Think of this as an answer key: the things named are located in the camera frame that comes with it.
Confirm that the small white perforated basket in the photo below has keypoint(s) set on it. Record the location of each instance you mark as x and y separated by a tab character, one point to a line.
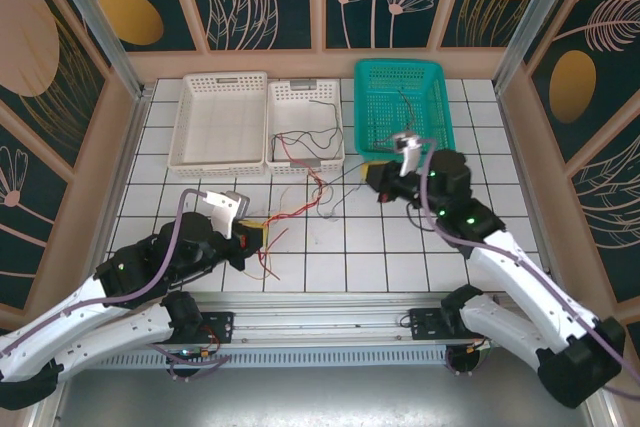
305	112

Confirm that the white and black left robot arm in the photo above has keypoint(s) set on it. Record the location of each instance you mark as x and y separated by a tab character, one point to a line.
115	329

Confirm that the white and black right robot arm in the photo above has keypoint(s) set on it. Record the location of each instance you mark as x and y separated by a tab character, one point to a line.
525	277

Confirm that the teal perforated plastic basket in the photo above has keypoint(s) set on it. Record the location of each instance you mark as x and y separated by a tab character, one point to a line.
380	97

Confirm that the large white perforated basket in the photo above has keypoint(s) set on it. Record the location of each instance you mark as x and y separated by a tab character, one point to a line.
220	122

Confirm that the aluminium side rail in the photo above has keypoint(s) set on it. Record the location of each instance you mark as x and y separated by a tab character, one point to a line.
122	187
522	172

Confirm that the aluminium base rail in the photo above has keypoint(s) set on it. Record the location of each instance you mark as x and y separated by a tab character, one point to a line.
320	319

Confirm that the aluminium frame post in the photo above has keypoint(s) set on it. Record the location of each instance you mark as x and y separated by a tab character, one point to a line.
93	17
541	17

